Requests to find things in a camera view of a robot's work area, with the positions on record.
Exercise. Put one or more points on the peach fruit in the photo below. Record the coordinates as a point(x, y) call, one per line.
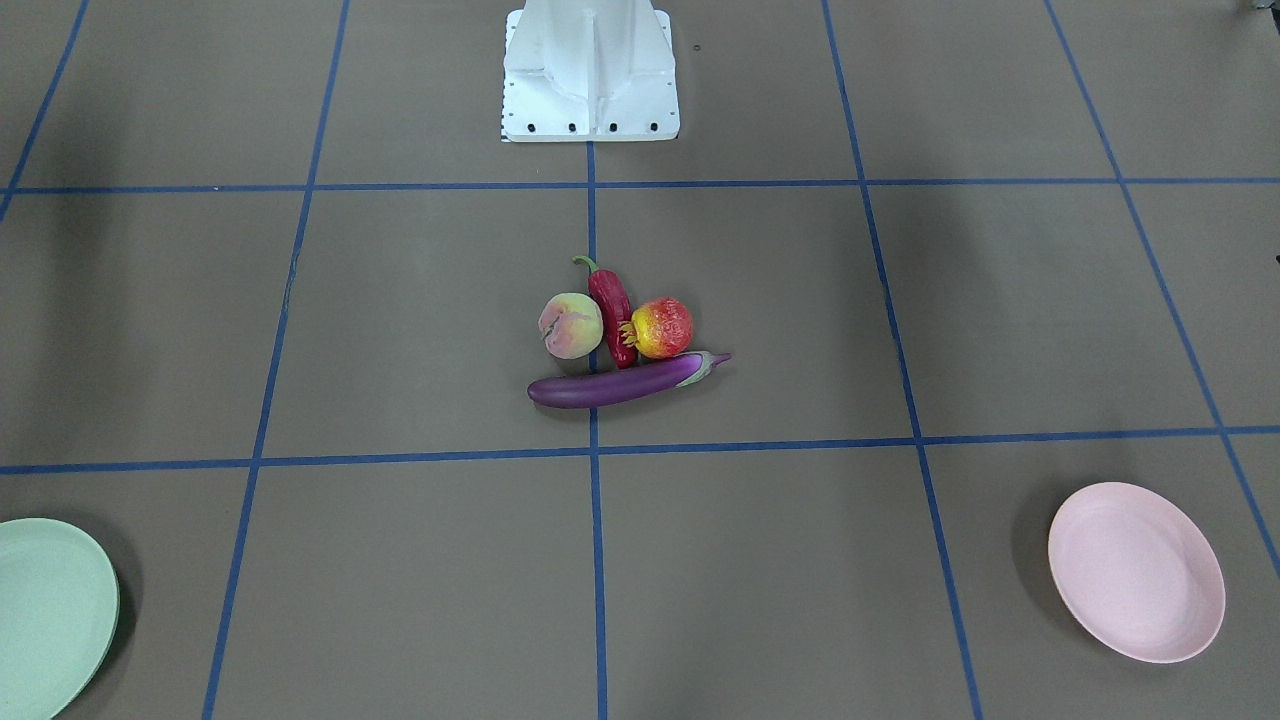
point(571, 325)

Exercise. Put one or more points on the purple eggplant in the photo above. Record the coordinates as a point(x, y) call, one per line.
point(625, 385)

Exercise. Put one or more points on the red chili pepper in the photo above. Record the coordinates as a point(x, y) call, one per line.
point(607, 290)

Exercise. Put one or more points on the pink plate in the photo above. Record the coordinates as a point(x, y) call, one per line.
point(1137, 573)

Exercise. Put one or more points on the green plate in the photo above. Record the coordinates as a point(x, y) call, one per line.
point(60, 602)

